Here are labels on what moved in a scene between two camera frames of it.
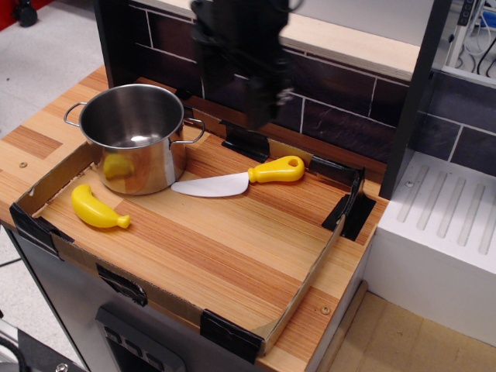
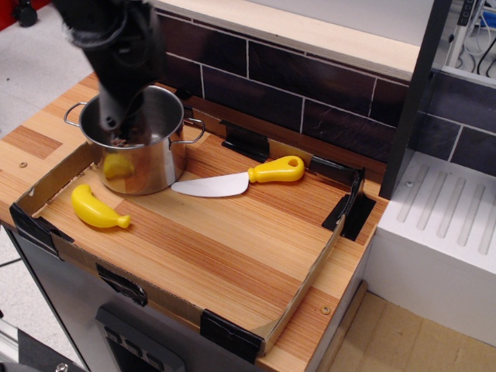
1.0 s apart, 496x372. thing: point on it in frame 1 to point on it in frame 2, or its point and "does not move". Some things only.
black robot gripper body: [243, 58] to [125, 43]
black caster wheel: [25, 14] does not move
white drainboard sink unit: [434, 249] does not move
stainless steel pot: [139, 132] does not move
